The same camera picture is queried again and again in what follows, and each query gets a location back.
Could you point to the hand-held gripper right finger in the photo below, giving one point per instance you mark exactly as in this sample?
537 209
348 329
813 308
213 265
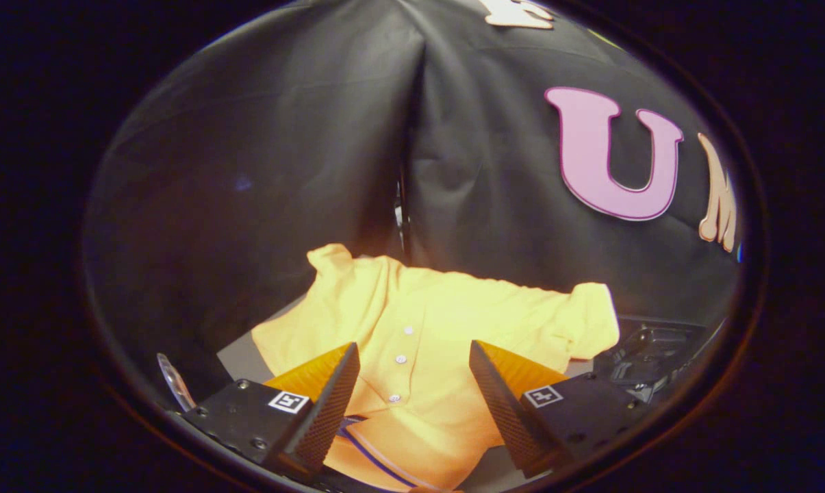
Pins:
504 411

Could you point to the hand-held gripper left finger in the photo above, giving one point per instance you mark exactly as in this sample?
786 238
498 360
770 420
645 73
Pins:
326 411

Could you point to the yellow polo shirt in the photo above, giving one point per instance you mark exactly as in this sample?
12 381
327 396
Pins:
439 315

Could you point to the translucent pale object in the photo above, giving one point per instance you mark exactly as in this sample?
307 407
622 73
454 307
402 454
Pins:
176 383

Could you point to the metal backdrop stand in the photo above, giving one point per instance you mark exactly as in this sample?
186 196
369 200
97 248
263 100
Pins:
399 212

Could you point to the black backdrop cloth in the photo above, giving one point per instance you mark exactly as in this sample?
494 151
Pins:
248 171

